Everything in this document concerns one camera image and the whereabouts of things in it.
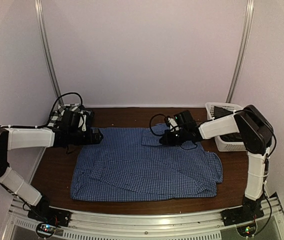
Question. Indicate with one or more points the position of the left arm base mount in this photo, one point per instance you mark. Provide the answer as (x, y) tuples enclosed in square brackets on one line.
[(50, 215)]

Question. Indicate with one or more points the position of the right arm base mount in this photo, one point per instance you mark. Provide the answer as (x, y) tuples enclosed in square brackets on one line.
[(238, 215)]

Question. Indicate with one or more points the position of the black white plaid shirt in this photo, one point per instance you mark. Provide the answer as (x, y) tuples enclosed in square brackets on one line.
[(62, 112)]

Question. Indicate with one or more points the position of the black garment in basket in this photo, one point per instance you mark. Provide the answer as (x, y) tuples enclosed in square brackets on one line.
[(232, 137)]

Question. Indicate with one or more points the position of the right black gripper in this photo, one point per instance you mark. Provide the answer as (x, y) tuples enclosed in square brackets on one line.
[(168, 141)]

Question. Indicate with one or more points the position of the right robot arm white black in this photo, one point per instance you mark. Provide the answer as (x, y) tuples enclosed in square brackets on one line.
[(256, 133)]

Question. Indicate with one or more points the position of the circuit board with leds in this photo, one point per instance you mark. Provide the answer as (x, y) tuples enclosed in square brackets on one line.
[(45, 230), (247, 230)]

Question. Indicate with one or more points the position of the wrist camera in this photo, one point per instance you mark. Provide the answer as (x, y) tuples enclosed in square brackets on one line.
[(83, 118), (172, 124)]

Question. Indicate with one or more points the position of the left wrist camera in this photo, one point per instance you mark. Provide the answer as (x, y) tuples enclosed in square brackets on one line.
[(83, 118)]

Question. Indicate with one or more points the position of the blue checked long sleeve shirt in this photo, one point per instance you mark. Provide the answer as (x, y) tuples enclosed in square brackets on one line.
[(130, 165)]

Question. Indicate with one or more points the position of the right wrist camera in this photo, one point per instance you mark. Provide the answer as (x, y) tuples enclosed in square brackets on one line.
[(172, 124)]

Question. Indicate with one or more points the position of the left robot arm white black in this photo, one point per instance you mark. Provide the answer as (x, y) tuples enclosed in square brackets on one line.
[(70, 129)]

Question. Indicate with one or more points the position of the front aluminium rail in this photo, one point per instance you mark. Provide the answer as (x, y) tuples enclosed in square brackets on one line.
[(203, 225)]

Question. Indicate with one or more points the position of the right circuit board with leds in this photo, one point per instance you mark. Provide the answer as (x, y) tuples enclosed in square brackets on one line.
[(247, 230)]

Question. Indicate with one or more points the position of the left aluminium frame post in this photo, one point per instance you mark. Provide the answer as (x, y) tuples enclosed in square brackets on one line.
[(46, 47)]

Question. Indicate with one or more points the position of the right aluminium frame post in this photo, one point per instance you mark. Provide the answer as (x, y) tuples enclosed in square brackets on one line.
[(246, 31)]

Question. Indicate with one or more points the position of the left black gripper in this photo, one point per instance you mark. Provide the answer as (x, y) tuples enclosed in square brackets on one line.
[(96, 140)]

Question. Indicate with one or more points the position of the white plastic laundry basket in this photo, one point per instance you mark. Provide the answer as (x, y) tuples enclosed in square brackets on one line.
[(224, 126)]

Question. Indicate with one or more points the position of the aluminium frame post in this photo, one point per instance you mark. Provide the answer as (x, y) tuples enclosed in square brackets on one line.
[(246, 31), (46, 47)]

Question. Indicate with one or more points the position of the left circuit board with leds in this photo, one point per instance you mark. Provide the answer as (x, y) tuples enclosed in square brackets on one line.
[(45, 230)]

